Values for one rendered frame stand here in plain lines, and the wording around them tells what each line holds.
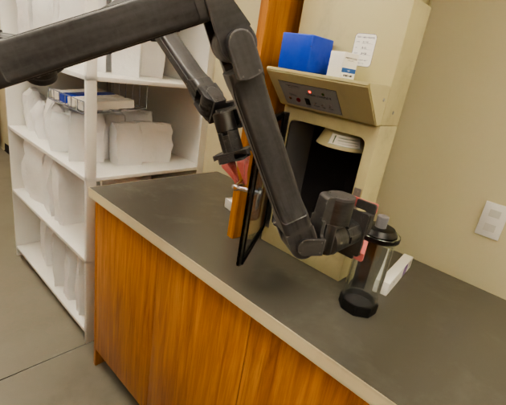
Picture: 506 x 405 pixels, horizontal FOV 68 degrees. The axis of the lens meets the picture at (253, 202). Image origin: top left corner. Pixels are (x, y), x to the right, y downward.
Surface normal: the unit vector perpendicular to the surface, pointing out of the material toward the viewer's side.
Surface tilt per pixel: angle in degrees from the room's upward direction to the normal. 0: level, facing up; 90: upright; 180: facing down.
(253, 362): 90
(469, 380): 0
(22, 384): 0
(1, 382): 0
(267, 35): 90
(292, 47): 90
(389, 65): 90
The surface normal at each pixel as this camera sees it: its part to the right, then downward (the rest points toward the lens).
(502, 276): -0.68, 0.15
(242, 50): 0.28, 0.36
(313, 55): 0.72, 0.34
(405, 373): 0.15, -0.93
